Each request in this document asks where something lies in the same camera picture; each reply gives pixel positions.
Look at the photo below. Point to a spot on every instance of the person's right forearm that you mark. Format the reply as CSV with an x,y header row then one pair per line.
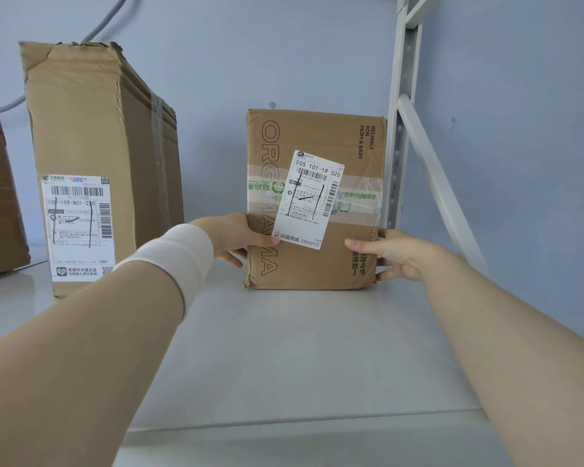
x,y
516,345

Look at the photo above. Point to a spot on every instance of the white wristband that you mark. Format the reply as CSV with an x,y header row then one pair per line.
x,y
175,262

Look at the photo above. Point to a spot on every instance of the person's right hand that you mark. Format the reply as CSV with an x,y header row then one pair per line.
x,y
409,257

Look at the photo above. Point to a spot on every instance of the tall EMS cardboard box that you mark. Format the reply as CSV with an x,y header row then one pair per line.
x,y
78,116

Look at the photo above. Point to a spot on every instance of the person's left hand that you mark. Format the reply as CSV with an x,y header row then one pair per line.
x,y
228,235

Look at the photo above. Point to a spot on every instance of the person's left forearm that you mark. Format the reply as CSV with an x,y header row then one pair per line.
x,y
78,359

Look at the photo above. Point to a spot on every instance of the Orgamama cardboard box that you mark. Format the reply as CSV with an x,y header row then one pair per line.
x,y
311,272

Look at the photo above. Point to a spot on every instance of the white metal shelf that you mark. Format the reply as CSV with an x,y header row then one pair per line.
x,y
297,359

